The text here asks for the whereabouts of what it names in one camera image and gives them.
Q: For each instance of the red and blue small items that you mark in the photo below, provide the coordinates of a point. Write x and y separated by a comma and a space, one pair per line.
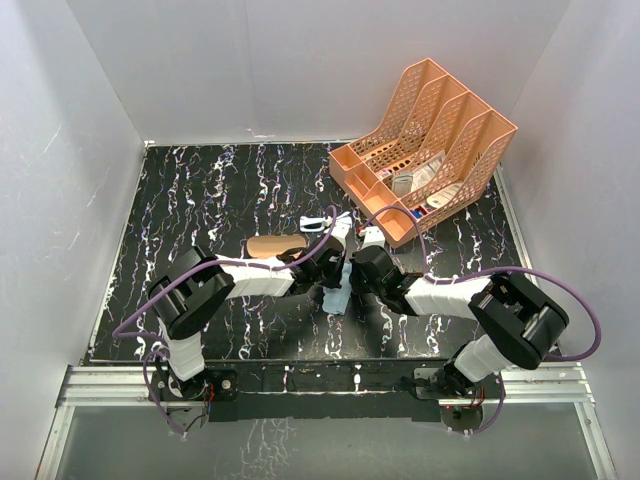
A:
419, 212

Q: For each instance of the white round disc item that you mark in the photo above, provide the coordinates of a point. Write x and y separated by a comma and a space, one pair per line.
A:
444, 196

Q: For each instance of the aluminium frame rail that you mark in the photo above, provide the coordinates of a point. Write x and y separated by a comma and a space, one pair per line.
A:
124, 386

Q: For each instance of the grey folded pouch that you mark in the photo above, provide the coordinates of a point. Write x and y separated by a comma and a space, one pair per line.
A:
402, 183

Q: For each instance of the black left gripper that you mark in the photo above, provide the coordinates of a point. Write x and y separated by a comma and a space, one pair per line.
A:
333, 281

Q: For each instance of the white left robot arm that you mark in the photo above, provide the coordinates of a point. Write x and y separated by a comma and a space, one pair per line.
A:
209, 281

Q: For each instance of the white sunglasses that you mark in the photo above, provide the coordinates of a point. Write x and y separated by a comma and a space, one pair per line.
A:
319, 224

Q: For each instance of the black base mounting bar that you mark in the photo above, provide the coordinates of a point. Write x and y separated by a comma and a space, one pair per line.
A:
422, 391

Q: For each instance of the peach plastic desk organizer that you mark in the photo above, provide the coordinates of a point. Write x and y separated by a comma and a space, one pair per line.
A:
438, 129

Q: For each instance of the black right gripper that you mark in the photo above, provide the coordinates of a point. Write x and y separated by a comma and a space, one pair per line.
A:
357, 286

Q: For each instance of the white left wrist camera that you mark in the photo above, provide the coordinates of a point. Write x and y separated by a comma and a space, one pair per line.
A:
340, 230

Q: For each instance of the light blue cleaning cloth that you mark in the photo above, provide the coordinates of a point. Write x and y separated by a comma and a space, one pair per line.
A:
335, 300

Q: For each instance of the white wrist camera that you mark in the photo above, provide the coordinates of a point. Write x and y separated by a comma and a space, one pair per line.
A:
340, 230
371, 236

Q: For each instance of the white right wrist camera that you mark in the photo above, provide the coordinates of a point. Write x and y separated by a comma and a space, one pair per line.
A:
371, 236

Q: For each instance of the brown glasses case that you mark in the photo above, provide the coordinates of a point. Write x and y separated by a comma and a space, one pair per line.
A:
266, 246

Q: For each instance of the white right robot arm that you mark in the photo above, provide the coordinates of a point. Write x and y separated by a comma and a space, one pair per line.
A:
520, 322

